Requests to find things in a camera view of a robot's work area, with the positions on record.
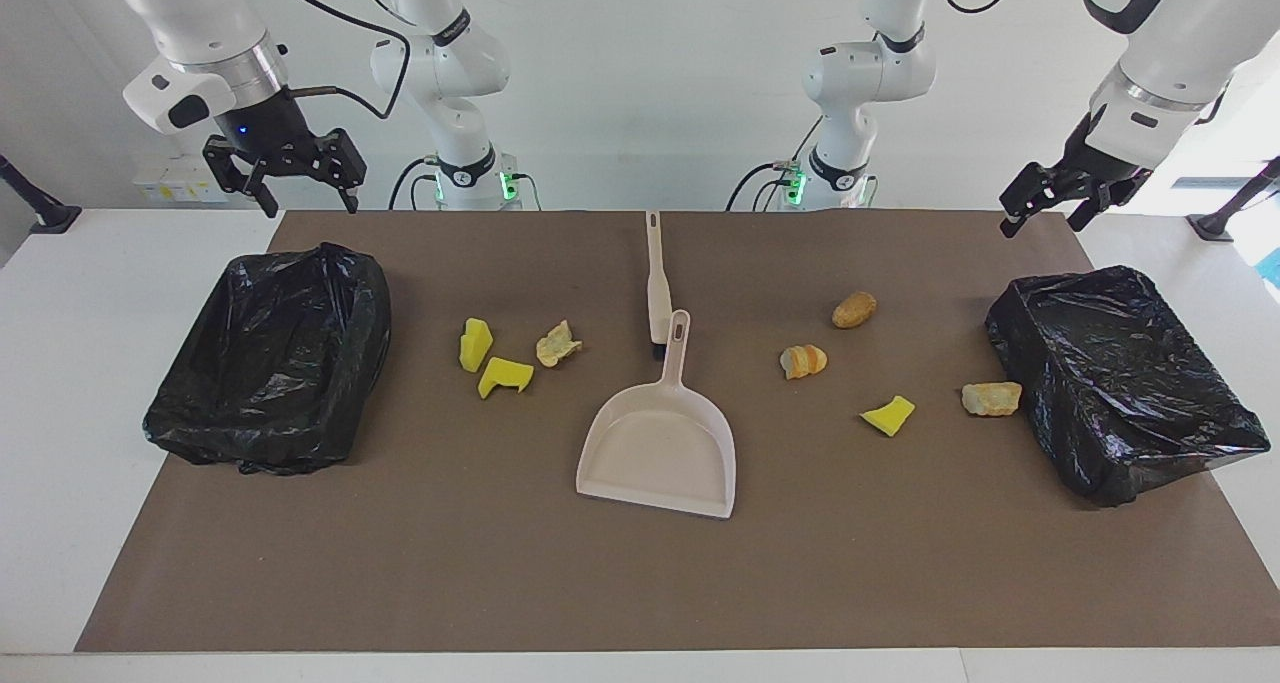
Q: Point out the notched yellow sponge piece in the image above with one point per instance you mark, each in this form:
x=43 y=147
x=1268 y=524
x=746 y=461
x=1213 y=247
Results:
x=505 y=373

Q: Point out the brown potato-shaped bread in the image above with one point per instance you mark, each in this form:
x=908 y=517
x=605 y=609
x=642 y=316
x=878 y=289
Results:
x=854 y=310

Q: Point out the plain yellow sponge wedge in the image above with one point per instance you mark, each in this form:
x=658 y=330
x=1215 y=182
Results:
x=890 y=418

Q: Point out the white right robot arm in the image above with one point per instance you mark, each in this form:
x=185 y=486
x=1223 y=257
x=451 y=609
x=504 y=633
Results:
x=200 y=13

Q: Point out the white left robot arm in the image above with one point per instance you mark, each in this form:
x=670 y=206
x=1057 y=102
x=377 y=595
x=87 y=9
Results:
x=870 y=73

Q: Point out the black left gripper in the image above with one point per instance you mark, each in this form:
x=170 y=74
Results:
x=1100 y=168

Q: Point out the orange ridged croissant piece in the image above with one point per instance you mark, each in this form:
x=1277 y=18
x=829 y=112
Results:
x=803 y=361

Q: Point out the brown paper table mat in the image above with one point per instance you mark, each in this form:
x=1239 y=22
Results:
x=640 y=583

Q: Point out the black stand foot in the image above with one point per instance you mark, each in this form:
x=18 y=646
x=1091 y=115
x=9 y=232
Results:
x=55 y=218
x=1213 y=228

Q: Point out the beige paper scrap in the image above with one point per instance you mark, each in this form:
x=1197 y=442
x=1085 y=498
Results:
x=555 y=346

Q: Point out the yellow sponge wedge green backing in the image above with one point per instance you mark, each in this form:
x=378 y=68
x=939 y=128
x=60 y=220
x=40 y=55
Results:
x=473 y=348

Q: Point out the white wall power strip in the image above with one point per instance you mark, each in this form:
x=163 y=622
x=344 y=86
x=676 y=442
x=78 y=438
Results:
x=170 y=178

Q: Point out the bin with black bag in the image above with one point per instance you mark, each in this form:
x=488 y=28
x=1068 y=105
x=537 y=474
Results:
x=270 y=363
x=1120 y=383

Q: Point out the beige plastic dustpan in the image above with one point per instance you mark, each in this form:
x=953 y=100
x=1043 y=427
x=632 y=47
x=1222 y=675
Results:
x=660 y=453

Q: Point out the blue plastic item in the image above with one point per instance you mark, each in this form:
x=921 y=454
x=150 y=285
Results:
x=1273 y=268

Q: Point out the beige hand brush black bristles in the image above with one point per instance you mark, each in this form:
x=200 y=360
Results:
x=657 y=293

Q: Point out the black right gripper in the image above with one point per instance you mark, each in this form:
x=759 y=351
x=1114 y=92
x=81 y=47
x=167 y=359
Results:
x=270 y=133

